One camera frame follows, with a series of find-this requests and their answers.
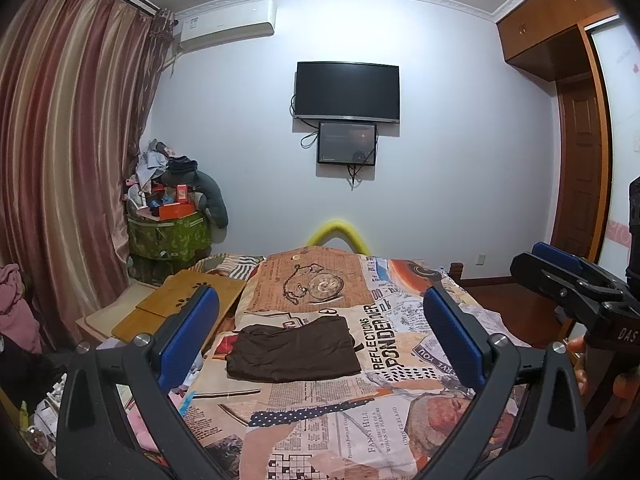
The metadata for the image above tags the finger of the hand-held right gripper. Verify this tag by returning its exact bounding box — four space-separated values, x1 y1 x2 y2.
510 252 606 321
531 242 628 291

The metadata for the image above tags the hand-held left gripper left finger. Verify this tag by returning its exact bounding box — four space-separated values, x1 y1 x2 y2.
56 285 221 480

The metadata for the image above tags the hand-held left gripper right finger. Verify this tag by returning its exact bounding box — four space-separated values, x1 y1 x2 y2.
422 285 588 480

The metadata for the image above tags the brown t-shirt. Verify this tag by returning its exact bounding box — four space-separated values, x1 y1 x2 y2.
225 316 362 385

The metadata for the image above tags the pile of clothes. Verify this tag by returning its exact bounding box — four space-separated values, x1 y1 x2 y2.
131 137 198 191

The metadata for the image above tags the person's right hand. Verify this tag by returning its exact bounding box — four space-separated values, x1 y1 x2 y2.
569 336 589 397

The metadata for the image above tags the wooden lap desk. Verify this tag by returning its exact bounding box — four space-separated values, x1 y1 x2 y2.
111 269 247 345

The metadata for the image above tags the striped pillow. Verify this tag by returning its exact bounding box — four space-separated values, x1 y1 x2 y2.
192 254 266 281

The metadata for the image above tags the light wooden nightstand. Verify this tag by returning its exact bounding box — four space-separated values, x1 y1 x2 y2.
75 280 161 347

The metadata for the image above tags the wooden door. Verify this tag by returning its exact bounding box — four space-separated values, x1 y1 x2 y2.
550 77 608 261

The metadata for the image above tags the green storage box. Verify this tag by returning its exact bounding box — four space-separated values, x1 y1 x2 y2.
126 210 210 268

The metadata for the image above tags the orange box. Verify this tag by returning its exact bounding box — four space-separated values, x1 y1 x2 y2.
159 202 195 220

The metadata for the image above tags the grey plush toy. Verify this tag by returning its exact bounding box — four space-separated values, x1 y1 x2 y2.
192 170 230 231

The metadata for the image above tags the white wardrobe sliding door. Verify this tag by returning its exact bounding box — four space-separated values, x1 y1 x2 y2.
587 20 640 281

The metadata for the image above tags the printed bed sheet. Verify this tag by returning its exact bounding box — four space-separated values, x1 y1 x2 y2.
182 247 531 480

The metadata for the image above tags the yellow foam tube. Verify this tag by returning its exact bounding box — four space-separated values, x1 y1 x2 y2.
306 220 371 256

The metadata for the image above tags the pink garment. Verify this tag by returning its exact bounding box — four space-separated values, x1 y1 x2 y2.
0 265 43 356

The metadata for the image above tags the striped pink curtain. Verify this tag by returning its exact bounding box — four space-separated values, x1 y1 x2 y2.
0 0 176 351

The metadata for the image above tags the small black monitor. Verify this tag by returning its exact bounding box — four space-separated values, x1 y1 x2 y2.
317 120 378 167

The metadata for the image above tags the wooden overhead cabinet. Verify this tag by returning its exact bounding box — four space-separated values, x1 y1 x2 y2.
496 0 618 81

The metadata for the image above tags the white air conditioner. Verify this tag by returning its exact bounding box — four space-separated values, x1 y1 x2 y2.
179 0 277 52

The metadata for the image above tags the black wall television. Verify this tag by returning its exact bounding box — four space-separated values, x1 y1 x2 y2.
294 61 401 125

